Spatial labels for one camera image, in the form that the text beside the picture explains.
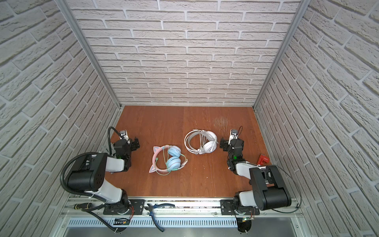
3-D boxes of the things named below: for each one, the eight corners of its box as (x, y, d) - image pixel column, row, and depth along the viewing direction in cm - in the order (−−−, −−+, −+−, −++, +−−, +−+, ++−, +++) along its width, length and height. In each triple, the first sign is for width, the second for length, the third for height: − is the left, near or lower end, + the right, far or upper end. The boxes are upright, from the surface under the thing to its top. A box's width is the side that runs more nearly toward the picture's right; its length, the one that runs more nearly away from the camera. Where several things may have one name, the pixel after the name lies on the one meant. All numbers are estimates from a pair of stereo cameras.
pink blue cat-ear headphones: (150, 174, 86) (147, 170, 80) (155, 148, 96) (153, 143, 91) (186, 175, 86) (186, 170, 80) (187, 149, 97) (187, 143, 91)
